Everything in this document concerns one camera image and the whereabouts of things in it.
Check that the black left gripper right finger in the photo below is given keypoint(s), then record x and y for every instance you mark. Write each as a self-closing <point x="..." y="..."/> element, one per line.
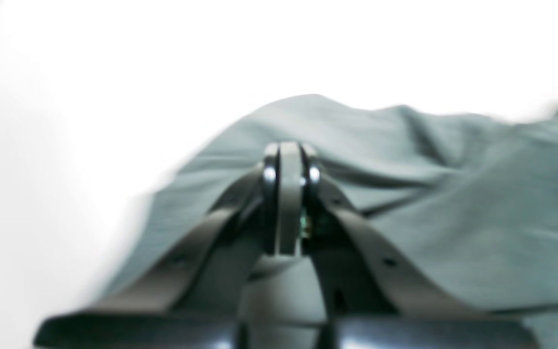
<point x="374" y="296"/>

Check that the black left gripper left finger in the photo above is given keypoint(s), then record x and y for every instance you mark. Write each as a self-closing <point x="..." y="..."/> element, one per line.
<point x="189" y="298"/>

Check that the dark grey t-shirt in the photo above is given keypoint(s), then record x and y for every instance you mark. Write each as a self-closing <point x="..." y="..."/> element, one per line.
<point x="473" y="202"/>

